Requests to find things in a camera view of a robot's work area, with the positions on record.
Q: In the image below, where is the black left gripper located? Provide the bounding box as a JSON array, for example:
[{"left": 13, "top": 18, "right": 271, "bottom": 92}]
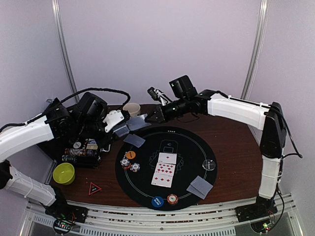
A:
[{"left": 75, "top": 119, "right": 119, "bottom": 148}]

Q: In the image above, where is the blue playing card deck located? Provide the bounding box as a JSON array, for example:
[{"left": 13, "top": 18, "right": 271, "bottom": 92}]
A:
[{"left": 113, "top": 123, "right": 130, "bottom": 137}]

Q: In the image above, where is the blue card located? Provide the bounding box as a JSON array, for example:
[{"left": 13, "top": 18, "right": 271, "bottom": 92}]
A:
[
  {"left": 124, "top": 134, "right": 145, "bottom": 148},
  {"left": 187, "top": 176, "right": 213, "bottom": 200}
]

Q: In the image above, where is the orange big blind button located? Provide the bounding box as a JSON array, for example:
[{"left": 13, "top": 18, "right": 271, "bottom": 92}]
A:
[{"left": 126, "top": 151, "right": 136, "bottom": 160}]

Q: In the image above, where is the nine of diamonds card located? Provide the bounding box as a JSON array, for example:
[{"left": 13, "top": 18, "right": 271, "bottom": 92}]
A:
[{"left": 155, "top": 163, "right": 176, "bottom": 176}]

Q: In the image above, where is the blue white poker chip stack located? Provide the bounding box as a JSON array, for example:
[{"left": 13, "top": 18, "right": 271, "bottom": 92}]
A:
[{"left": 120, "top": 158, "right": 131, "bottom": 170}]

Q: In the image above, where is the dark white poker chip stack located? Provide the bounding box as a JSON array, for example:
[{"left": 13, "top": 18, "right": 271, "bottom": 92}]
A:
[{"left": 130, "top": 163, "right": 140, "bottom": 173}]

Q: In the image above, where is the three of diamonds card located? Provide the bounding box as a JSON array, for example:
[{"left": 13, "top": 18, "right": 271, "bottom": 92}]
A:
[{"left": 151, "top": 173, "right": 173, "bottom": 188}]

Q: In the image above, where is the red poker chip stack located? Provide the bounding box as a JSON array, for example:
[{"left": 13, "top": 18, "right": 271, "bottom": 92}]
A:
[{"left": 167, "top": 194, "right": 178, "bottom": 206}]

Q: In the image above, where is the blue small blind button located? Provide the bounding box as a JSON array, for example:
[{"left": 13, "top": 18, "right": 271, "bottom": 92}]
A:
[{"left": 151, "top": 196, "right": 164, "bottom": 208}]

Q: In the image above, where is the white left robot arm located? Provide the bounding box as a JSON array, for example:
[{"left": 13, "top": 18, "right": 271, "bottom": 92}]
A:
[{"left": 0, "top": 88, "right": 130, "bottom": 218}]

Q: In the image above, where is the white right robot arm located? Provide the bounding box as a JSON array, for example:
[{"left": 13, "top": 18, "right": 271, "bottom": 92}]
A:
[{"left": 145, "top": 75, "right": 303, "bottom": 217}]

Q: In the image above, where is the texas holdem card box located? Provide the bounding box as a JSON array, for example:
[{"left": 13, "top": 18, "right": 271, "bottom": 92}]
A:
[{"left": 86, "top": 139, "right": 98, "bottom": 150}]

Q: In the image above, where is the white dealer button in case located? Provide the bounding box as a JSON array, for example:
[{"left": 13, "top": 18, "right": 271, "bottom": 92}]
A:
[{"left": 73, "top": 142, "right": 82, "bottom": 149}]

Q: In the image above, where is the white floral mug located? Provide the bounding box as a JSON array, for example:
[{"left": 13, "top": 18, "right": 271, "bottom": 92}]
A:
[{"left": 123, "top": 103, "right": 141, "bottom": 118}]

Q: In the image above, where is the black poker chip case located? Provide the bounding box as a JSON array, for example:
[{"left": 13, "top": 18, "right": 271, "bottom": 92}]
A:
[{"left": 36, "top": 97, "right": 103, "bottom": 169}]

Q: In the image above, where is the round black poker mat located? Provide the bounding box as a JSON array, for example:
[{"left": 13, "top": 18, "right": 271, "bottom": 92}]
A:
[{"left": 116, "top": 126, "right": 217, "bottom": 211}]

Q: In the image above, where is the lime green bowl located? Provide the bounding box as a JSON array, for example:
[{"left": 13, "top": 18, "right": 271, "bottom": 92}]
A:
[{"left": 53, "top": 163, "right": 75, "bottom": 185}]

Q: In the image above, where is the clear dealer button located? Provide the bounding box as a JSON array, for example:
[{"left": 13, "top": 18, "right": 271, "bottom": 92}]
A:
[{"left": 202, "top": 159, "right": 216, "bottom": 171}]

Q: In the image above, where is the red black triangle token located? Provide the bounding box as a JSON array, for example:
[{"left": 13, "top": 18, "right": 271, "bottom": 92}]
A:
[{"left": 89, "top": 182, "right": 102, "bottom": 196}]

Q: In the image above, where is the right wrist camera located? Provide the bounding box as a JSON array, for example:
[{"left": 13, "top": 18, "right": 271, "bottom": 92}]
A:
[{"left": 147, "top": 87, "right": 172, "bottom": 106}]

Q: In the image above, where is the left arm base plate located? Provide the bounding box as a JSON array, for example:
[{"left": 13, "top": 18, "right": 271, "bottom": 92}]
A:
[{"left": 44, "top": 205, "right": 88, "bottom": 223}]

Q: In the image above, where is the right aluminium frame post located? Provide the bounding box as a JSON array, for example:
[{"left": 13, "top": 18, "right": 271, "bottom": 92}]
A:
[{"left": 241, "top": 0, "right": 270, "bottom": 100}]

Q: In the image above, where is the aluminium frame post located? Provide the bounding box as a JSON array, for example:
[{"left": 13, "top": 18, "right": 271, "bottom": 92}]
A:
[
  {"left": 241, "top": 0, "right": 270, "bottom": 100},
  {"left": 51, "top": 0, "right": 78, "bottom": 94}
]

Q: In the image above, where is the left aluminium frame post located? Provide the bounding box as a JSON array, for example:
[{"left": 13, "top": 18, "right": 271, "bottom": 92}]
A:
[{"left": 51, "top": 0, "right": 78, "bottom": 94}]

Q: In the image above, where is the aluminium front rail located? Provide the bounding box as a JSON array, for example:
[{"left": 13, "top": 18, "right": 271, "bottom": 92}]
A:
[{"left": 19, "top": 194, "right": 305, "bottom": 236}]

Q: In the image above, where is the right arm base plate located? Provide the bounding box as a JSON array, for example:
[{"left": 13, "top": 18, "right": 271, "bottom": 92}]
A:
[{"left": 235, "top": 203, "right": 278, "bottom": 222}]

